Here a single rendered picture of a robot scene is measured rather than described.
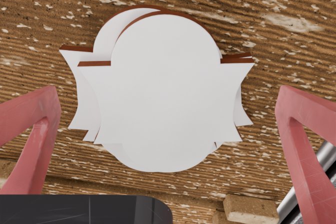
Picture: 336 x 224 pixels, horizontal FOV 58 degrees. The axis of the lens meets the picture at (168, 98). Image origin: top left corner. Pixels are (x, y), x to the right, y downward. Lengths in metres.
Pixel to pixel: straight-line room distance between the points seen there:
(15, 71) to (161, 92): 0.13
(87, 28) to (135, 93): 0.07
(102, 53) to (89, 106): 0.05
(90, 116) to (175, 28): 0.10
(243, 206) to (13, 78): 0.27
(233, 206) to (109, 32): 0.24
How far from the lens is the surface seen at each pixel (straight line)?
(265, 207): 0.38
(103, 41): 0.21
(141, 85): 0.21
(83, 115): 0.25
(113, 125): 0.24
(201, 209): 0.39
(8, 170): 0.35
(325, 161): 0.39
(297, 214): 0.47
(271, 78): 0.28
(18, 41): 0.28
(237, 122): 0.29
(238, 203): 0.37
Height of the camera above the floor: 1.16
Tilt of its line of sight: 56 degrees down
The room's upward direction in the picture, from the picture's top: 180 degrees clockwise
